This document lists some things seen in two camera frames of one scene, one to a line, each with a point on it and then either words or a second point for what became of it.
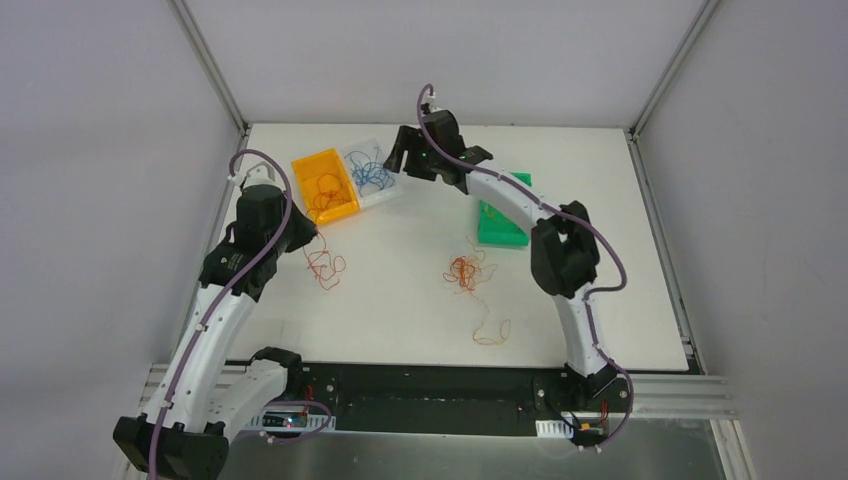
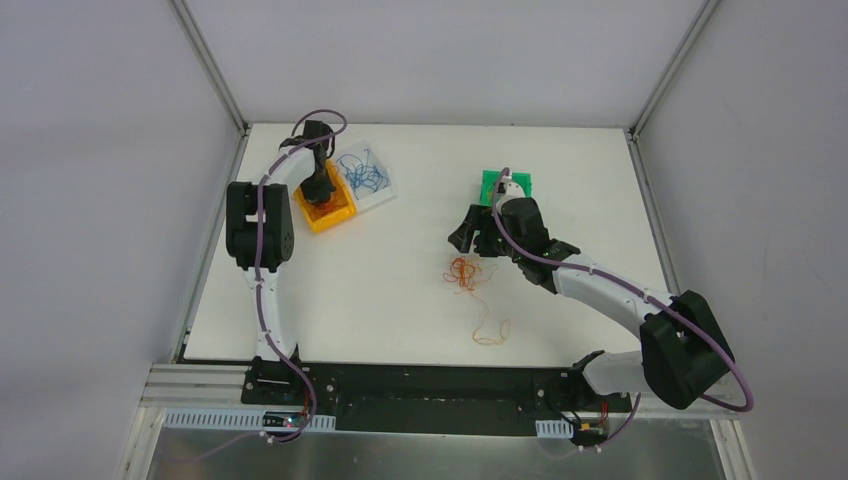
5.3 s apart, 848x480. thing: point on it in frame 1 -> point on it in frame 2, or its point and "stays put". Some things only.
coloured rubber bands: [468, 270] stays put
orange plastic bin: [325, 186] stays put
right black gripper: [406, 145] -> [486, 237]
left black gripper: [291, 234] -> [317, 192]
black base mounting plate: [457, 398] stays put
